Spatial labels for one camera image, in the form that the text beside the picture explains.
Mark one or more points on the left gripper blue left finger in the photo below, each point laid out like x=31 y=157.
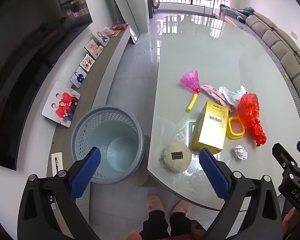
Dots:
x=82 y=171

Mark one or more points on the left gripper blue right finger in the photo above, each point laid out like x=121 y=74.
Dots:
x=220 y=181

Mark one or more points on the white paper ball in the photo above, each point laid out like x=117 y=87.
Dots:
x=240 y=152

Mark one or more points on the cream fluffy round plush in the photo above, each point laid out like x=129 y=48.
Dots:
x=177 y=156

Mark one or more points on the yellow cardboard box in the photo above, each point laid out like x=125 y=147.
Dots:
x=211 y=128

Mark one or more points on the red plastic bag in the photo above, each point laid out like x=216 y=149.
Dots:
x=249 y=112

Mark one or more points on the pink snack wrapper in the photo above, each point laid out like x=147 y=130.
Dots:
x=216 y=95

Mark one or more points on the yellow foam stick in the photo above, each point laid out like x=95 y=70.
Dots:
x=192 y=102

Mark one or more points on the pink plastic shuttlecock skirt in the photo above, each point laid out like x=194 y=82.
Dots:
x=191 y=80

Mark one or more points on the grey perforated trash basket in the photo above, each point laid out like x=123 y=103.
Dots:
x=119 y=137

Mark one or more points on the person's right hand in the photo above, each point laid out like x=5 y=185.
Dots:
x=287 y=221

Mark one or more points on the white card with pen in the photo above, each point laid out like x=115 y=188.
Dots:
x=56 y=162

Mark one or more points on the right pink slipper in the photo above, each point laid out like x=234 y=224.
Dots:
x=182 y=207

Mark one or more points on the pink slipper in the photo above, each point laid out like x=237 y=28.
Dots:
x=182 y=207
x=153 y=203

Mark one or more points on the left pink slipper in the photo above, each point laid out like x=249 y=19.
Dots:
x=153 y=203

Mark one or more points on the large family photo red shirts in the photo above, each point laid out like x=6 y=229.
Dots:
x=61 y=104

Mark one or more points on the grey sectional sofa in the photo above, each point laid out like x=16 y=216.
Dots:
x=280 y=43

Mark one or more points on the photo of man in black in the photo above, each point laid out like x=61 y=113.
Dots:
x=78 y=77

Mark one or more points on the grey tv console shelf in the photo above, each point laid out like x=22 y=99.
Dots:
x=94 y=92

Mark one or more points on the pink plush toy on shelf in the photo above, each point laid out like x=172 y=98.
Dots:
x=108 y=31

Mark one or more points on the red package on shelf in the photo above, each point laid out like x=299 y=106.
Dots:
x=119 y=27

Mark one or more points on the patterned blanket on sofa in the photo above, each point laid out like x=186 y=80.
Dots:
x=240 y=14

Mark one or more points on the round fan by window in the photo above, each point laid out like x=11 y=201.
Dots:
x=155 y=4

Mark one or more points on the tall leaning mirror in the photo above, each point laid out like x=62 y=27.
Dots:
x=128 y=18

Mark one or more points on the yellow collage photo frame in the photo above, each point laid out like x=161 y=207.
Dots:
x=87 y=63

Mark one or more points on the beige baby photo frame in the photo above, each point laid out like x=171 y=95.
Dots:
x=93 y=49

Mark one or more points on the photo frame woman portrait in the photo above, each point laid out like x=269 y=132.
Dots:
x=102 y=38

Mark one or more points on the black wall television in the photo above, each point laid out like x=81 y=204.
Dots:
x=33 y=36

